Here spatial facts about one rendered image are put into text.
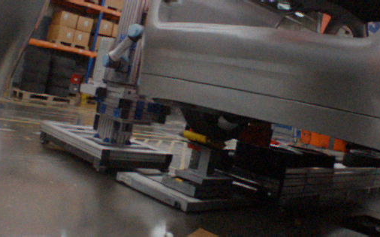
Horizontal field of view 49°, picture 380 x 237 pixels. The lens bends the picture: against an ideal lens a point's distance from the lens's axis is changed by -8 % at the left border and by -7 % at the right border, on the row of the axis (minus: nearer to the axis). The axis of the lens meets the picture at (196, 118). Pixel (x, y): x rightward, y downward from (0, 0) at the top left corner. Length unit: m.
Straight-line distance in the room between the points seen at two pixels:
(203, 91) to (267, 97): 0.40
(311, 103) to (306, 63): 0.17
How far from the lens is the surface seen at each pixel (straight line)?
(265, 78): 2.06
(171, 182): 3.55
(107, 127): 4.39
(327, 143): 5.66
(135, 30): 3.73
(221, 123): 3.78
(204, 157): 3.65
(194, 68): 2.34
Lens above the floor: 0.84
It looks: 3 degrees down
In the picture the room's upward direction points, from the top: 12 degrees clockwise
